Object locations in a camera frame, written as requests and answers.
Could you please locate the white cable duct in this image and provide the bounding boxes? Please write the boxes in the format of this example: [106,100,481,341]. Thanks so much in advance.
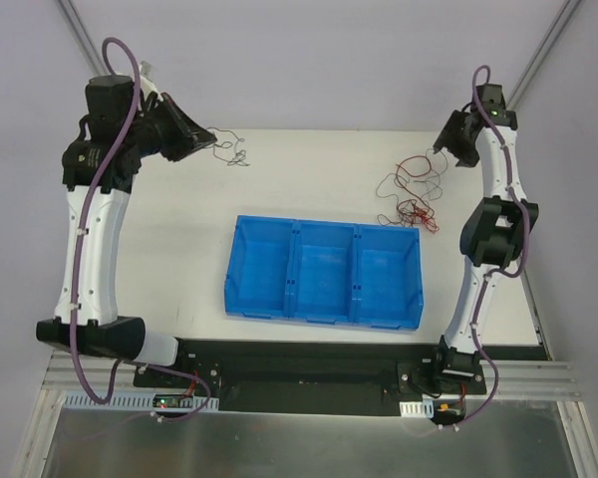
[399,400,435,419]
[64,391,219,413]

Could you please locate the right white cable duct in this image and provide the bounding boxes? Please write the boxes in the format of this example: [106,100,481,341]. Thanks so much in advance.
[399,400,435,419]

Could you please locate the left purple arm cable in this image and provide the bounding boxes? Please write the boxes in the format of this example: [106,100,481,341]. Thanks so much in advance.
[69,37,213,424]

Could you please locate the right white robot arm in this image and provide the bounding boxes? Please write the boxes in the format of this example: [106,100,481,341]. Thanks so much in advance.
[429,83,539,393]

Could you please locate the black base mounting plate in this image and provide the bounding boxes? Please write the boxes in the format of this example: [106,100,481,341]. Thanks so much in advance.
[133,340,486,416]

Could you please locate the aluminium rail frame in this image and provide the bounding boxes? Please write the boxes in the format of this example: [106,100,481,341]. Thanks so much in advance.
[13,341,598,477]

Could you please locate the left white cable duct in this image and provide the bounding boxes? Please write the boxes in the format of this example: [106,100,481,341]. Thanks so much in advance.
[64,391,219,413]

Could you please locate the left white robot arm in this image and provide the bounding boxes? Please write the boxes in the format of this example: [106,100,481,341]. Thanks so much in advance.
[36,75,216,387]

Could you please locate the blue three-compartment bin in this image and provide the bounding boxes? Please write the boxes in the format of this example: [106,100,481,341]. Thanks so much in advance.
[224,215,424,331]

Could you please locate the red and black wires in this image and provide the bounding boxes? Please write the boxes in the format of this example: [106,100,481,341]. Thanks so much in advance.
[374,151,452,234]

